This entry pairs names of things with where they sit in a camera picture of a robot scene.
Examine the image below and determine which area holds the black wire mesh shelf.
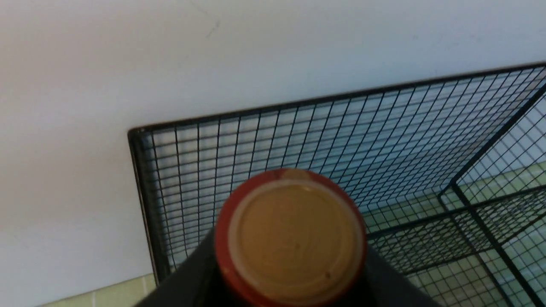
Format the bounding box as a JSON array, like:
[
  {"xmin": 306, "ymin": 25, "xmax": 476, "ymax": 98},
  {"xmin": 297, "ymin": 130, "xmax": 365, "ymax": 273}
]
[{"xmin": 128, "ymin": 62, "xmax": 545, "ymax": 307}]

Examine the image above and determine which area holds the green checked tablecloth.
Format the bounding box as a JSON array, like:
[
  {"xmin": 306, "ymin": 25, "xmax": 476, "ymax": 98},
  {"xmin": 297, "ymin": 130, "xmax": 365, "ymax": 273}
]
[{"xmin": 49, "ymin": 162, "xmax": 546, "ymax": 307}]

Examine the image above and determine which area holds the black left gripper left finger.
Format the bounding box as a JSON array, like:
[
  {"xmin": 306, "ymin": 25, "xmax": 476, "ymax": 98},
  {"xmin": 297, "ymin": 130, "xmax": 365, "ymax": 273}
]
[{"xmin": 136, "ymin": 229, "xmax": 222, "ymax": 307}]

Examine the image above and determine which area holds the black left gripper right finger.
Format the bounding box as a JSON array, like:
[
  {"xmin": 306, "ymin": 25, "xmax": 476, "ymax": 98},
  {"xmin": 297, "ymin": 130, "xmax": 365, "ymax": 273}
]
[{"xmin": 363, "ymin": 247, "xmax": 440, "ymax": 307}]

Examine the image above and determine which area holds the red label soy sauce bottle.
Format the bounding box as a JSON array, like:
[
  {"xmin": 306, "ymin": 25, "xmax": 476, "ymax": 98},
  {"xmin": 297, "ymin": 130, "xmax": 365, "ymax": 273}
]
[{"xmin": 213, "ymin": 168, "xmax": 369, "ymax": 307}]

